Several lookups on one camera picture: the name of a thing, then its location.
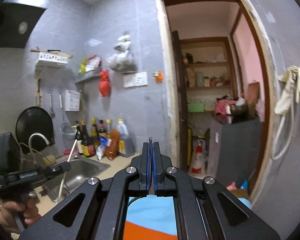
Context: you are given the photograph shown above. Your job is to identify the grey mini fridge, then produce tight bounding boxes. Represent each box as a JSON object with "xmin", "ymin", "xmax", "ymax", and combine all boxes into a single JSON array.
[{"xmin": 206, "ymin": 116, "xmax": 262, "ymax": 187}]

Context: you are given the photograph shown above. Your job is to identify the black wok pan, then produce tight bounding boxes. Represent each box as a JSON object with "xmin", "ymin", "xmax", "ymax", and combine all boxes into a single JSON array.
[{"xmin": 15, "ymin": 106, "xmax": 55, "ymax": 145}]

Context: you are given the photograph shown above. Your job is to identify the black range hood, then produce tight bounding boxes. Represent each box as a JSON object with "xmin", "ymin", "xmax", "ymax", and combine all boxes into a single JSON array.
[{"xmin": 0, "ymin": 3, "xmax": 46, "ymax": 48}]

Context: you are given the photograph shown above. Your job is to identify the dried plant branch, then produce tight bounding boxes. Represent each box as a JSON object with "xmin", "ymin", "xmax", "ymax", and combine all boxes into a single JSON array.
[{"xmin": 18, "ymin": 142, "xmax": 50, "ymax": 170}]

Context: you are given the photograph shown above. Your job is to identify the dark soy sauce bottle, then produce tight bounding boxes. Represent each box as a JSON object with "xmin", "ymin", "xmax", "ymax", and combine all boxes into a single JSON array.
[{"xmin": 81, "ymin": 120, "xmax": 96, "ymax": 158}]

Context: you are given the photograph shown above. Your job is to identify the white top rack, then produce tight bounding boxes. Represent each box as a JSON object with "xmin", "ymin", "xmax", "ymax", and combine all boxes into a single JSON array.
[{"xmin": 30, "ymin": 49, "xmax": 73, "ymax": 67}]

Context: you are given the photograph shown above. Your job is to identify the red plastic bag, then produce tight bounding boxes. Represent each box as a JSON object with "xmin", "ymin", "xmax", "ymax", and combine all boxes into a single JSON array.
[{"xmin": 98, "ymin": 70, "xmax": 111, "ymax": 97}]

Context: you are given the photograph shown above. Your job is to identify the large oil jug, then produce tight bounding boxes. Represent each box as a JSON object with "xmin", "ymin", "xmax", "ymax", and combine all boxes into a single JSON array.
[{"xmin": 116, "ymin": 119, "xmax": 134, "ymax": 158}]

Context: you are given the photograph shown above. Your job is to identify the red white floor bottle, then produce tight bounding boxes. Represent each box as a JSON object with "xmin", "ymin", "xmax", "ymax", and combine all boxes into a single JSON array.
[{"xmin": 190, "ymin": 139, "xmax": 206, "ymax": 174}]

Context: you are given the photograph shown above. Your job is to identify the red brown spice bag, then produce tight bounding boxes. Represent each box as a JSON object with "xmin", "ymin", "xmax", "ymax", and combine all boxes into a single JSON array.
[{"xmin": 105, "ymin": 129, "xmax": 120, "ymax": 160}]

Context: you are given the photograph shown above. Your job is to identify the white hose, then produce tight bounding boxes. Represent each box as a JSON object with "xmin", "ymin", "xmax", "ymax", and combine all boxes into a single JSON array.
[{"xmin": 270, "ymin": 104, "xmax": 297, "ymax": 161}]

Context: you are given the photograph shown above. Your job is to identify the wire mesh strainer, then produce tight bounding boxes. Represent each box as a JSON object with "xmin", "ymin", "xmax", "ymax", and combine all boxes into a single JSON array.
[{"xmin": 59, "ymin": 93, "xmax": 77, "ymax": 142}]

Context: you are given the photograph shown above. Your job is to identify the clear bag dried goods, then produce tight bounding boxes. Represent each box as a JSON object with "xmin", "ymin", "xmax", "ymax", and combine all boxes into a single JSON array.
[{"xmin": 107, "ymin": 31, "xmax": 137, "ymax": 74}]

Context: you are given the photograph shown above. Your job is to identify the wooden storage shelf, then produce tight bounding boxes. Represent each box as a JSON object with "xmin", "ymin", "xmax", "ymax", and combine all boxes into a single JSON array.
[{"xmin": 171, "ymin": 31, "xmax": 238, "ymax": 135}]

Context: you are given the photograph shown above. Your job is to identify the white wall socket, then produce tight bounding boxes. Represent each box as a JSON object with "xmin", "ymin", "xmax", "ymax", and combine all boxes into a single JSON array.
[{"xmin": 123, "ymin": 72, "xmax": 148, "ymax": 88}]

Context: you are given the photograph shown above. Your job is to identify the blue orange brown towel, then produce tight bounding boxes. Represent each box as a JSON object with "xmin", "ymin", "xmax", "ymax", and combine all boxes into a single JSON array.
[{"xmin": 122, "ymin": 179, "xmax": 253, "ymax": 240}]

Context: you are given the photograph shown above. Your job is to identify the stainless steel sink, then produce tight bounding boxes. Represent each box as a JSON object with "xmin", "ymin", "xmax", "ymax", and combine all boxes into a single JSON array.
[{"xmin": 42, "ymin": 156, "xmax": 110, "ymax": 202}]

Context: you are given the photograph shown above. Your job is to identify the dark bowl on fridge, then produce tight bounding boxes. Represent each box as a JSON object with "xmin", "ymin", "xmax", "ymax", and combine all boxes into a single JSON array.
[{"xmin": 230, "ymin": 105, "xmax": 249, "ymax": 116}]

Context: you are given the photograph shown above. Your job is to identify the cream rubber gloves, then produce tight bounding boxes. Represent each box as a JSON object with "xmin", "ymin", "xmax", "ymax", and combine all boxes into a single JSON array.
[{"xmin": 274, "ymin": 65, "xmax": 300, "ymax": 115}]

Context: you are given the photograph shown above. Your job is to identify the metal wall shelf rack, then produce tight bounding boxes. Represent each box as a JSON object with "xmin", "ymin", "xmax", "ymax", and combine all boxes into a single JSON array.
[{"xmin": 75, "ymin": 68, "xmax": 102, "ymax": 83}]

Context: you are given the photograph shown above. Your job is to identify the person's left hand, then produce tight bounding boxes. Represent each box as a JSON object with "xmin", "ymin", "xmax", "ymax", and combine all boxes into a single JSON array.
[{"xmin": 0, "ymin": 197, "xmax": 42, "ymax": 234}]

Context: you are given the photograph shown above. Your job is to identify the orange wall hook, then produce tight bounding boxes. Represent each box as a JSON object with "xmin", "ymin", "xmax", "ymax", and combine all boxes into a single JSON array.
[{"xmin": 153, "ymin": 71, "xmax": 164, "ymax": 83}]

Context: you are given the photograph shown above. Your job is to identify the chrome curved faucet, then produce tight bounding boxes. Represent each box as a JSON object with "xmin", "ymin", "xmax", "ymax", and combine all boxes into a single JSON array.
[{"xmin": 28, "ymin": 132, "xmax": 50, "ymax": 161}]

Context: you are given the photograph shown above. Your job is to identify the wooden chopstick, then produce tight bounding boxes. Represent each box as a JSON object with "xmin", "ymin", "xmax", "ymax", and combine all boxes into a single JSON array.
[{"xmin": 57, "ymin": 139, "xmax": 79, "ymax": 204}]

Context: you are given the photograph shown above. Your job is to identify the blue white salt bag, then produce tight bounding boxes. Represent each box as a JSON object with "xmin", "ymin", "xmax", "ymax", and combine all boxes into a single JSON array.
[{"xmin": 96, "ymin": 135, "xmax": 108, "ymax": 160}]

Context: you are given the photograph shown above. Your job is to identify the pink soap dish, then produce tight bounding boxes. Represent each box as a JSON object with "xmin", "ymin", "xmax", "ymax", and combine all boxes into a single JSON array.
[{"xmin": 63, "ymin": 149, "xmax": 71, "ymax": 156}]

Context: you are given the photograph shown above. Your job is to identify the white hanging basket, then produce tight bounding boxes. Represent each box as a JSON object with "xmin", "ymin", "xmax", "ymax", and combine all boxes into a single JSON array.
[{"xmin": 64, "ymin": 89, "xmax": 81, "ymax": 112}]

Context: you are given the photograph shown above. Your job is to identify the wooden cutting board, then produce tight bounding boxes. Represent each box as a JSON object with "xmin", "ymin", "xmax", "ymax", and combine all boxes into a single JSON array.
[{"xmin": 245, "ymin": 82, "xmax": 260, "ymax": 116}]

